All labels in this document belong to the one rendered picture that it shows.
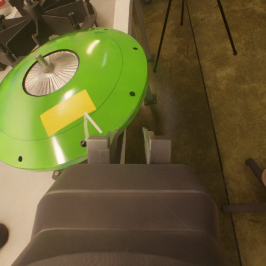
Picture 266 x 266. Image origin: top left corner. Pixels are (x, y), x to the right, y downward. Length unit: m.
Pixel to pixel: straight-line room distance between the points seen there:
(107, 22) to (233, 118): 1.10
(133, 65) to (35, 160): 0.20
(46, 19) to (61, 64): 0.39
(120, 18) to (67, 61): 0.45
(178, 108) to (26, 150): 1.36
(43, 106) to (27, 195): 0.25
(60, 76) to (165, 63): 1.65
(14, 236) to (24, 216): 0.04
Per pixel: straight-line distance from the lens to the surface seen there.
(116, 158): 0.39
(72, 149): 0.26
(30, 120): 0.30
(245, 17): 2.41
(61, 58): 0.36
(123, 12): 0.80
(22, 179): 0.51
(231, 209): 1.24
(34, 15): 0.72
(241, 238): 1.30
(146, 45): 1.89
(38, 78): 0.35
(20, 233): 0.48
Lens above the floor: 1.27
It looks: 58 degrees down
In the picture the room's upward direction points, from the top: 28 degrees counter-clockwise
